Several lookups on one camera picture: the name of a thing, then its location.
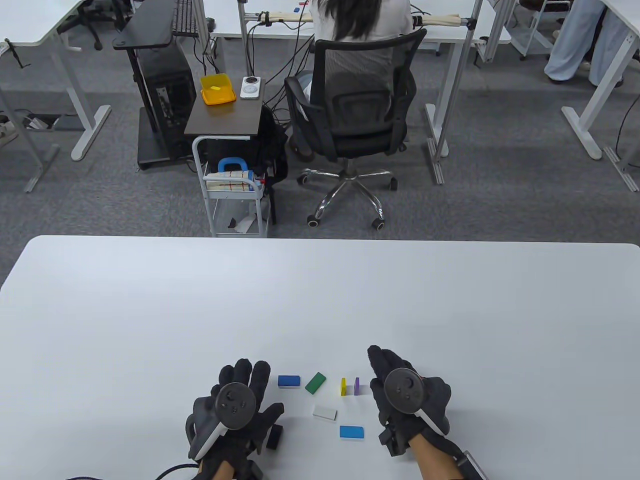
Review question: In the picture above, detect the person's left hand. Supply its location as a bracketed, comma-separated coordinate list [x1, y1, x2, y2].
[185, 358, 286, 469]

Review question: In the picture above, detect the person's right hand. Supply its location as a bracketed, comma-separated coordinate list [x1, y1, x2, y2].
[367, 345, 453, 447]

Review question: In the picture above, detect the person's right forearm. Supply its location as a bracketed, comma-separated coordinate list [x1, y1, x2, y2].
[411, 434, 465, 480]

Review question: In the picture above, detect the black forearm battery pack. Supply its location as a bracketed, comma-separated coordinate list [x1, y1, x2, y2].
[457, 450, 488, 480]

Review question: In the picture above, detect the black rolling stand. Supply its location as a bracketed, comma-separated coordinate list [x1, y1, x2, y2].
[112, 0, 197, 171]

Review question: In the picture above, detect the black white handheld controller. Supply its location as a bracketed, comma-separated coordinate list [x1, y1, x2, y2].
[383, 368, 446, 437]
[185, 382, 257, 462]

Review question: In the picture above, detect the white utility cart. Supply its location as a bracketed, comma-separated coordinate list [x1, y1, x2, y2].
[192, 135, 273, 239]

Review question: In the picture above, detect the black backpack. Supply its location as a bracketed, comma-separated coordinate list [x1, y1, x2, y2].
[205, 105, 290, 187]

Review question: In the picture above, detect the black mesh office chair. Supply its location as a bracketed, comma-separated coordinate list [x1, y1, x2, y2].
[284, 28, 428, 231]

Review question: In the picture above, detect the brown side table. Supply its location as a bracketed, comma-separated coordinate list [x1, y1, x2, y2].
[184, 82, 264, 138]

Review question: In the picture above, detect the yellow orange plastic container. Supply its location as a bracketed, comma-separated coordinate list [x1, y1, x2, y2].
[200, 73, 237, 106]

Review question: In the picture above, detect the black computer tower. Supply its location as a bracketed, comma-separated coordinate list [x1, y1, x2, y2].
[137, 47, 197, 156]

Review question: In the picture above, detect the floor socket box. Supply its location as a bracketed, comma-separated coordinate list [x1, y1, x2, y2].
[22, 114, 86, 132]

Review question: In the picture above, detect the white desk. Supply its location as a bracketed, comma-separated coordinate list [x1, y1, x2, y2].
[0, 0, 112, 162]
[561, 0, 640, 161]
[197, 0, 513, 161]

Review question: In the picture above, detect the beige rolled bundle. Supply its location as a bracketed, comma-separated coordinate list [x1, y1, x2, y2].
[257, 11, 313, 23]
[410, 13, 463, 28]

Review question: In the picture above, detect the black keyboard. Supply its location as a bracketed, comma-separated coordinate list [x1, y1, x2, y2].
[171, 0, 199, 37]

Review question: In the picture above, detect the black swivel chair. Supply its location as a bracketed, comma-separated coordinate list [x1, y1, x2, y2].
[57, 0, 133, 51]

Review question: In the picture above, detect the black cable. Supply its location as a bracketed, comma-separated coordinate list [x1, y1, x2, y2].
[65, 462, 201, 480]

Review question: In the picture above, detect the beige bag with blue handle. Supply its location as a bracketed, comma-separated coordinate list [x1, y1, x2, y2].
[204, 157, 266, 193]

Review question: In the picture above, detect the grey metal frame leg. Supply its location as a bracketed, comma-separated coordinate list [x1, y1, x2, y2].
[603, 146, 640, 193]
[0, 85, 61, 193]

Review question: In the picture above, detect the aluminium frame post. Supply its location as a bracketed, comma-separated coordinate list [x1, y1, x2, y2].
[426, 0, 485, 186]
[236, 0, 253, 76]

